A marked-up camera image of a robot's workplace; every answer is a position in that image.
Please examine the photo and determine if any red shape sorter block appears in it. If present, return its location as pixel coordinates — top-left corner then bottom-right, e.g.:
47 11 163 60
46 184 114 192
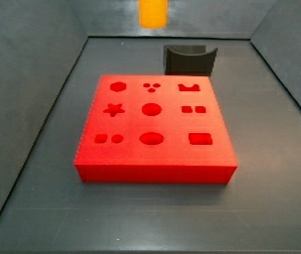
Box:
75 75 237 184

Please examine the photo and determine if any black curved holder block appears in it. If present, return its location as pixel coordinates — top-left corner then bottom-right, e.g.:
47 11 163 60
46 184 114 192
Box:
163 45 218 76

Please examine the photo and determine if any orange vertical strip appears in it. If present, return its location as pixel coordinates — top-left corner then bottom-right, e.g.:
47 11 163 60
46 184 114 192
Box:
138 0 169 29

